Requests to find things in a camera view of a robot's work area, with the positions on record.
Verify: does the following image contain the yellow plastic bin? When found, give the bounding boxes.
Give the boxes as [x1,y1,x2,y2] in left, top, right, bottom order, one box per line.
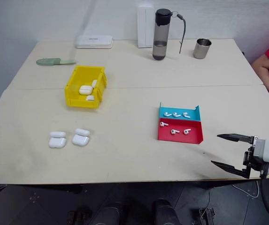
[64,65,108,109]

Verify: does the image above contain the dark rounded shape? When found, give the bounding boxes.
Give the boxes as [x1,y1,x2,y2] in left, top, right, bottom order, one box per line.
[151,198,180,225]
[96,205,126,225]

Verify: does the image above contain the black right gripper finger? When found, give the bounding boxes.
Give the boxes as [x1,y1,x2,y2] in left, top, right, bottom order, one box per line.
[216,133,255,144]
[210,160,252,180]

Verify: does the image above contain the grey transparent water bottle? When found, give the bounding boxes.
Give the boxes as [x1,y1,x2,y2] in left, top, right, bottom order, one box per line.
[152,8,174,61]

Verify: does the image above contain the red tray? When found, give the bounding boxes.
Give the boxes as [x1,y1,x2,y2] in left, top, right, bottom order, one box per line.
[157,118,204,145]

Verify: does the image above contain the black floor bracket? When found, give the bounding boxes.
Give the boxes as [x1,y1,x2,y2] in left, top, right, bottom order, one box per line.
[198,207,216,225]

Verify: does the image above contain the tall white carton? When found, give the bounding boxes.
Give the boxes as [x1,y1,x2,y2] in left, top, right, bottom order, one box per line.
[137,5,159,49]

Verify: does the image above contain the grey bottle carrying strap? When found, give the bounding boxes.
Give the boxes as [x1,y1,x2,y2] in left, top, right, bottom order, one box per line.
[171,11,187,54]

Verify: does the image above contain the green flat tool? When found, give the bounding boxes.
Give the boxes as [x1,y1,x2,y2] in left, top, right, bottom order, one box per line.
[36,57,77,68]

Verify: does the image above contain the flat white box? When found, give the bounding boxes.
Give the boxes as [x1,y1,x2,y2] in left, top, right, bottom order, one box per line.
[75,35,114,50]

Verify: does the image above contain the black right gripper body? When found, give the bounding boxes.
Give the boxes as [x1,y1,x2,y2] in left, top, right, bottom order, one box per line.
[242,145,269,180]

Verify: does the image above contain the steel cup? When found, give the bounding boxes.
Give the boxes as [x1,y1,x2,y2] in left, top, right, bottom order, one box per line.
[192,38,213,60]

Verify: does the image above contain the blue tray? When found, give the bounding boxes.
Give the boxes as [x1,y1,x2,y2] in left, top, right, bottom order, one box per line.
[158,102,202,123]

